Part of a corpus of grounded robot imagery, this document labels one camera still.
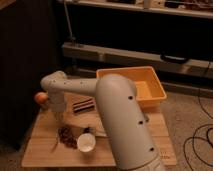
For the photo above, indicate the white bowl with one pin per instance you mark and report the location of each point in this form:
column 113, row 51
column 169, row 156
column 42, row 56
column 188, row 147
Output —
column 86, row 142

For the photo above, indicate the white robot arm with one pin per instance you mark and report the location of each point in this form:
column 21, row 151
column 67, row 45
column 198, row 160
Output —
column 130, row 140

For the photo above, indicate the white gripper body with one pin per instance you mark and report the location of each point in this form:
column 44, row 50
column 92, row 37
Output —
column 58, row 109

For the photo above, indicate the brown dried flower bunch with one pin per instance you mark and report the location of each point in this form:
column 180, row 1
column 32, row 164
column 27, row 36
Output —
column 66, row 137

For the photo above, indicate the yellow plastic bin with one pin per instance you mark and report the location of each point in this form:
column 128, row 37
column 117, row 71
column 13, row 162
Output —
column 150, row 91

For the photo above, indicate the orange apple toy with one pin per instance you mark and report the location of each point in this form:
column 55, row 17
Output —
column 41, row 98

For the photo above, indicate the wooden fork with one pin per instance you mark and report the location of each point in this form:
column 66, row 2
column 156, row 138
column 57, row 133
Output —
column 55, row 143

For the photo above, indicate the striped brown block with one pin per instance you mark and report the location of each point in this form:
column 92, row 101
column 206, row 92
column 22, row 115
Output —
column 83, row 105

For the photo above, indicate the metal shelf rack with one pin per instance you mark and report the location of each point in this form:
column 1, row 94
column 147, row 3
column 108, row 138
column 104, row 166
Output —
column 171, row 39

